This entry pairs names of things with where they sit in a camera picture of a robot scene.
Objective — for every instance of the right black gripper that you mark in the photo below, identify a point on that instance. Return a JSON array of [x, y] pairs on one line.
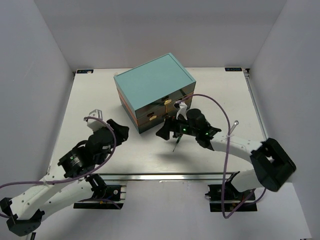
[[164, 131]]

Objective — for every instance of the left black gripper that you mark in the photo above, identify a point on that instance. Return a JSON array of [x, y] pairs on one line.
[[121, 132]]

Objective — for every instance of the clear bottom drawer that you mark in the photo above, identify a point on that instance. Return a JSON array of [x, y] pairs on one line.
[[144, 124]]

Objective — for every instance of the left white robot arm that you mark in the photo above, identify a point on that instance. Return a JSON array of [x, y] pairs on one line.
[[72, 179]]

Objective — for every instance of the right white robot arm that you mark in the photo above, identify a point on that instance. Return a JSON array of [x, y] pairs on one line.
[[272, 166]]

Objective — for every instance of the small precision screwdriver centre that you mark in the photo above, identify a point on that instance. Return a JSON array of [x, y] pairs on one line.
[[176, 144]]

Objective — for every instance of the teal drawer cabinet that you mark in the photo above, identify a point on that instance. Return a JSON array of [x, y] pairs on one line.
[[154, 86]]

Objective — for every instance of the silver open-end wrench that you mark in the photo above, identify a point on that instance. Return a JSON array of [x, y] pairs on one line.
[[235, 124]]

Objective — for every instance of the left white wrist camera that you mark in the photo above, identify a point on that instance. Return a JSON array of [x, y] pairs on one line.
[[95, 123]]

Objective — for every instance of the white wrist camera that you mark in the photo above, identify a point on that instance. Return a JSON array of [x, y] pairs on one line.
[[95, 123], [182, 108]]

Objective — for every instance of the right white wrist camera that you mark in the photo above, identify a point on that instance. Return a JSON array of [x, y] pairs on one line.
[[182, 108]]

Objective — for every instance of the aluminium table edge rail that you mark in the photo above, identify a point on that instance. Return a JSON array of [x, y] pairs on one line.
[[205, 176]]

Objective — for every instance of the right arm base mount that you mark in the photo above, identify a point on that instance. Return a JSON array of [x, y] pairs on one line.
[[232, 197]]

